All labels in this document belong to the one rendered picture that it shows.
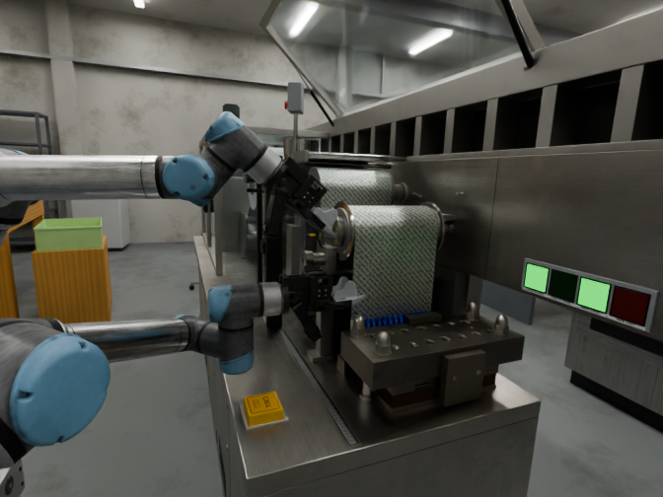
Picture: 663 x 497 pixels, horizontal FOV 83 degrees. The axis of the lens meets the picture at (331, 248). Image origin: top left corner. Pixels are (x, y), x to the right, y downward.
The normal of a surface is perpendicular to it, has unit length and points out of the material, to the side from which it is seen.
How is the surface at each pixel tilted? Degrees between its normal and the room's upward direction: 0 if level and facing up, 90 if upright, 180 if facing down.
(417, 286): 90
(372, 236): 90
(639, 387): 90
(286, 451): 0
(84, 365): 88
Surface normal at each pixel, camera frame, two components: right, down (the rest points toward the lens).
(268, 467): 0.03, -0.98
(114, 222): 0.28, 0.19
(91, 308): 0.48, 0.18
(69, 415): 0.95, 0.04
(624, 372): -0.93, 0.04
